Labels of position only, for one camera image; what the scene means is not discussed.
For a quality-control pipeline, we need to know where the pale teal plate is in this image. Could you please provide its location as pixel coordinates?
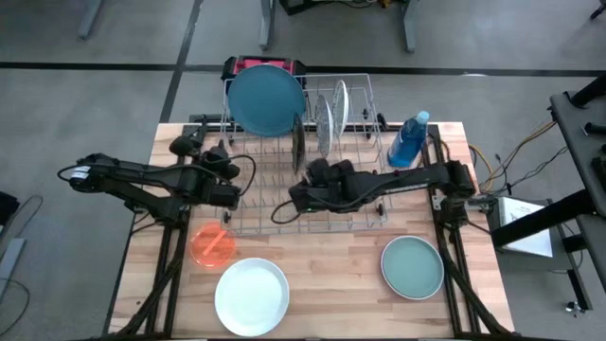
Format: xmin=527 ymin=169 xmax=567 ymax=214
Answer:
xmin=383 ymin=238 xmax=442 ymax=297

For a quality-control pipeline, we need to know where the white paper sheet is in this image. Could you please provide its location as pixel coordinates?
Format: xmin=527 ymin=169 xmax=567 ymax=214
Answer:
xmin=496 ymin=196 xmax=554 ymax=260

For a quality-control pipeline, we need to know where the dark speckled plate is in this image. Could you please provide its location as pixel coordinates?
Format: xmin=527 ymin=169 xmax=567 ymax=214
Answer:
xmin=291 ymin=112 xmax=307 ymax=175

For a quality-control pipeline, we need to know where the black support beam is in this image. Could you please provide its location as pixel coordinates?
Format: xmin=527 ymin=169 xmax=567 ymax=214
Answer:
xmin=490 ymin=188 xmax=598 ymax=248

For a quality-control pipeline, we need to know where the black stand leg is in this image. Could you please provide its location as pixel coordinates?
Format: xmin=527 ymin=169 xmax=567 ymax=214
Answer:
xmin=562 ymin=267 xmax=594 ymax=313

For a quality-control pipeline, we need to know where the black floor equipment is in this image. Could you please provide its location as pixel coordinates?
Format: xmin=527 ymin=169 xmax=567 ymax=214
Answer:
xmin=277 ymin=0 xmax=408 ymax=16

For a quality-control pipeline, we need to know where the red black tool bag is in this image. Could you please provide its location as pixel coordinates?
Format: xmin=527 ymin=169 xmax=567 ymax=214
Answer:
xmin=221 ymin=55 xmax=308 ymax=80

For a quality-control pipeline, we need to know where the grey side table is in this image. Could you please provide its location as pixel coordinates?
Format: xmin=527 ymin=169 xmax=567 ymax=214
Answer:
xmin=548 ymin=89 xmax=606 ymax=293

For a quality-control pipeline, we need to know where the orange transparent plate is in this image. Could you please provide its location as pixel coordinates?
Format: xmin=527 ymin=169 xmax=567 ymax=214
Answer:
xmin=189 ymin=222 xmax=237 ymax=269

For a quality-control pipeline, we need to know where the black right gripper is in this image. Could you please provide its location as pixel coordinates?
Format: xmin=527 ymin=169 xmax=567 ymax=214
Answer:
xmin=287 ymin=158 xmax=356 ymax=215

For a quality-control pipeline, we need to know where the black tube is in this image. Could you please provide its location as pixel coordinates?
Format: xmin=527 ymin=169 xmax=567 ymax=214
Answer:
xmin=567 ymin=74 xmax=606 ymax=109

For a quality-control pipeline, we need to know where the yellow cable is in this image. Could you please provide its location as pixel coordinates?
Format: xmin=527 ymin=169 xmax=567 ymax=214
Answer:
xmin=468 ymin=120 xmax=558 ymax=190

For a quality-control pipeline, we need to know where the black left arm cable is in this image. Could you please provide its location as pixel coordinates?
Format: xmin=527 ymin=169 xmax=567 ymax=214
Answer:
xmin=222 ymin=153 xmax=258 ymax=198

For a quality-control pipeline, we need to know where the light green plate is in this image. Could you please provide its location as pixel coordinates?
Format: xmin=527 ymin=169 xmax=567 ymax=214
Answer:
xmin=380 ymin=234 xmax=445 ymax=301

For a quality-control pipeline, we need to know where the grey desk leg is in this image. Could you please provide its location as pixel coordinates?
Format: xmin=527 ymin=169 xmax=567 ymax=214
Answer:
xmin=258 ymin=0 xmax=277 ymax=52
xmin=401 ymin=0 xmax=419 ymax=54
xmin=77 ymin=0 xmax=104 ymax=42

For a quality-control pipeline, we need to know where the black floor cable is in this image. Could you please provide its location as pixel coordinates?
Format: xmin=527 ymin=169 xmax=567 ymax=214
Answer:
xmin=494 ymin=146 xmax=569 ymax=190

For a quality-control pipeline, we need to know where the large blue plate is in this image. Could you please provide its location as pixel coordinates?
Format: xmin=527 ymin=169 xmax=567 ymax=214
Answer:
xmin=227 ymin=64 xmax=307 ymax=138

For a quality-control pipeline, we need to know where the black white floral plate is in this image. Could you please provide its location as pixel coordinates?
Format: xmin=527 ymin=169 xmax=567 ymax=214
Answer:
xmin=314 ymin=93 xmax=335 ymax=159

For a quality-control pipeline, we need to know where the blue dish soap bottle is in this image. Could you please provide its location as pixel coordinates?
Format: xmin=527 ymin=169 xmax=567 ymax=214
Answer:
xmin=386 ymin=110 xmax=431 ymax=170

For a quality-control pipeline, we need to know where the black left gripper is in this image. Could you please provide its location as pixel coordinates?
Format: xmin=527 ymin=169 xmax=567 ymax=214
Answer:
xmin=168 ymin=135 xmax=242 ymax=209

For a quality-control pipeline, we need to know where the white deep plate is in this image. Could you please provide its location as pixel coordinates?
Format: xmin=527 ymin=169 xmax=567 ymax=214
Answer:
xmin=214 ymin=257 xmax=291 ymax=338

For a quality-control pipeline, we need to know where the grey wire dish rack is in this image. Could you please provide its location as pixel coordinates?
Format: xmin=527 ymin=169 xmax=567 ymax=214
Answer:
xmin=219 ymin=73 xmax=389 ymax=237

